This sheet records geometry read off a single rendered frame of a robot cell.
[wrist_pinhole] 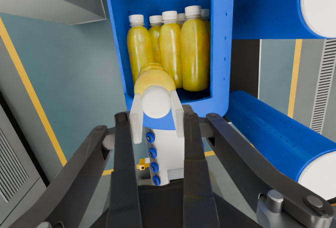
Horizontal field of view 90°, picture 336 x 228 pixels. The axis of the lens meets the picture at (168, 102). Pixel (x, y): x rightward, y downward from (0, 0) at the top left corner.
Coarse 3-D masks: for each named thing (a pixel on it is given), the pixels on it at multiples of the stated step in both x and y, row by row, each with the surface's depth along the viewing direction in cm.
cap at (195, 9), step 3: (189, 6) 38; (192, 6) 38; (195, 6) 38; (198, 6) 38; (186, 9) 39; (189, 9) 38; (192, 9) 38; (195, 9) 38; (198, 9) 38; (186, 12) 39; (189, 12) 39; (192, 12) 38; (195, 12) 38; (198, 12) 38; (186, 15) 39
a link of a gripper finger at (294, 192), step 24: (216, 120) 14; (216, 144) 13; (240, 144) 11; (240, 168) 10; (264, 168) 9; (240, 192) 10; (264, 192) 8; (288, 192) 7; (312, 192) 7; (312, 216) 6
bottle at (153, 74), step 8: (152, 64) 33; (160, 64) 36; (144, 72) 27; (152, 72) 26; (160, 72) 26; (136, 80) 27; (144, 80) 24; (152, 80) 24; (160, 80) 24; (168, 80) 25; (136, 88) 25; (144, 88) 24; (168, 88) 24
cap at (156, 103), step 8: (152, 88) 22; (160, 88) 22; (144, 96) 21; (152, 96) 21; (160, 96) 21; (168, 96) 21; (144, 104) 21; (152, 104) 22; (160, 104) 22; (168, 104) 22; (144, 112) 22; (152, 112) 22; (160, 112) 22
